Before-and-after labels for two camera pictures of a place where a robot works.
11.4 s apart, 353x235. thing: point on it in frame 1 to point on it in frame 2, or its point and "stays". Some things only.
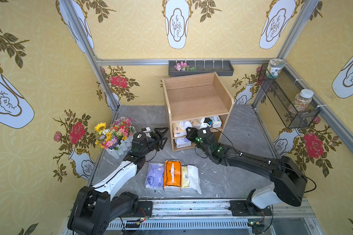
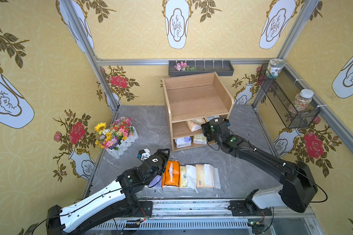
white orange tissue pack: [179, 128] to [207, 176]
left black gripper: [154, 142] to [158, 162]
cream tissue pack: [195, 123] stays
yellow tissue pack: [190, 178] stays
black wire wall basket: [294, 105] stays
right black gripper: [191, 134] to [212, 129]
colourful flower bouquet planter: [117, 137] stays
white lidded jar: [274, 65] stays
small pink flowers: [184, 66] stays
